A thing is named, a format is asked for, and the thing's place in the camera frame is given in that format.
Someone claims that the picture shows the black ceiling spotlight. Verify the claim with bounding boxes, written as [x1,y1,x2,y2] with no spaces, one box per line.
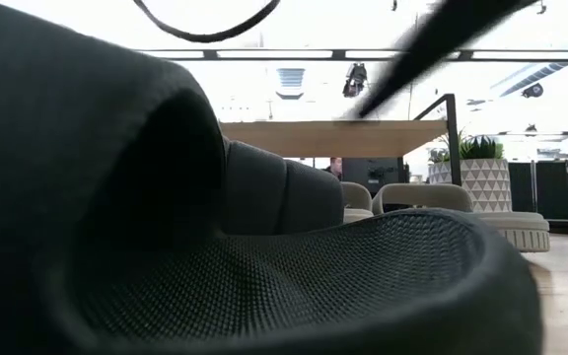
[521,82,545,99]
[341,62,368,99]

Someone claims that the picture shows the black looping gripper cable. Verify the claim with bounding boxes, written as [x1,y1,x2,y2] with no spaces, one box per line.
[133,0,281,43]

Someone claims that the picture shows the black slide sandal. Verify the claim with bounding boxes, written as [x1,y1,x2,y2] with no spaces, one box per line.
[219,137,345,237]
[0,0,545,355]

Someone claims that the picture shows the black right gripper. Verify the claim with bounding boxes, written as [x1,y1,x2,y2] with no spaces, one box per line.
[350,0,536,119]

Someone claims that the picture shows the black monitor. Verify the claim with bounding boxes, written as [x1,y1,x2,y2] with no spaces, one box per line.
[341,157,410,196]

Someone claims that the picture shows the wooden shelf black metal legs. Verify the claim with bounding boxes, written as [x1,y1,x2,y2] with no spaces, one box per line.
[219,93,462,187]

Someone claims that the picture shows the person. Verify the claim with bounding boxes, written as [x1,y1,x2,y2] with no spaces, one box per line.
[322,156,343,181]

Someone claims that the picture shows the black office partitions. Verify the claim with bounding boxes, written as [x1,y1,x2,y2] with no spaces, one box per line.
[508,153,568,222]

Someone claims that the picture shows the grey slide sandal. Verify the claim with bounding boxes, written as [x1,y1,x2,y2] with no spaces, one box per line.
[371,182,551,253]
[340,180,375,224]

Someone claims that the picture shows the white patterned plant pot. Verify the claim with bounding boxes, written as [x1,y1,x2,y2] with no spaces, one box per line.
[428,157,513,214]

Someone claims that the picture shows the green potted plant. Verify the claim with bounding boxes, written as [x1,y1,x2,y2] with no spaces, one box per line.
[429,128,506,163]

